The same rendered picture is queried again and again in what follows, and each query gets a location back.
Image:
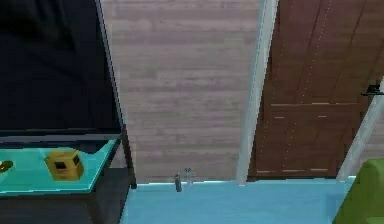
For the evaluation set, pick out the dark stand with teal top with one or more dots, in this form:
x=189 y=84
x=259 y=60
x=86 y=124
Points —
x=96 y=166

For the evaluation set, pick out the clear bottle with blue cap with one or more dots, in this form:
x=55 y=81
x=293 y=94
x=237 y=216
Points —
x=189 y=176

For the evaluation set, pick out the brown wooden room door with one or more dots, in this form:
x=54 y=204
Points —
x=310 y=100

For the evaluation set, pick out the yellow box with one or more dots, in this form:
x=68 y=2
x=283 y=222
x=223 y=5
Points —
x=64 y=165

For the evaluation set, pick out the black television set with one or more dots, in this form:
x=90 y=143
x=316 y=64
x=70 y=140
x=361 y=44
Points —
x=50 y=66

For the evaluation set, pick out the green sofa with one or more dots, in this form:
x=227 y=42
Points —
x=365 y=196

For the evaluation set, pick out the dark olive small object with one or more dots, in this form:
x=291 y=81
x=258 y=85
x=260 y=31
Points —
x=5 y=165

